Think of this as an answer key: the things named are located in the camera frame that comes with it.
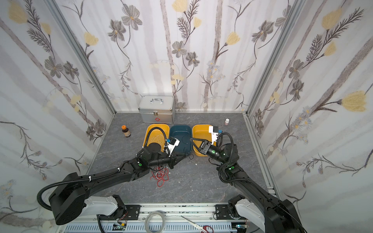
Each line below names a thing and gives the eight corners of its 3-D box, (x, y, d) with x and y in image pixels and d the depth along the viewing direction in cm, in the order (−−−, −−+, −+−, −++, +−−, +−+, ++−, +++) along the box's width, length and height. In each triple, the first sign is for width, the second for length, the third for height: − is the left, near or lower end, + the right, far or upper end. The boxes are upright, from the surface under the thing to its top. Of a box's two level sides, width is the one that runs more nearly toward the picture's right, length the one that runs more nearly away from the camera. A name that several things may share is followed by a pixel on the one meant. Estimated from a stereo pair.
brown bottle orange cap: (125, 137, 107) (120, 129, 99) (126, 133, 109) (122, 124, 102) (130, 137, 107) (125, 129, 99) (131, 133, 109) (127, 125, 102)
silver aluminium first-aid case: (142, 124, 115) (137, 109, 103) (146, 109, 126) (142, 95, 113) (174, 124, 115) (172, 110, 103) (175, 109, 126) (173, 95, 114)
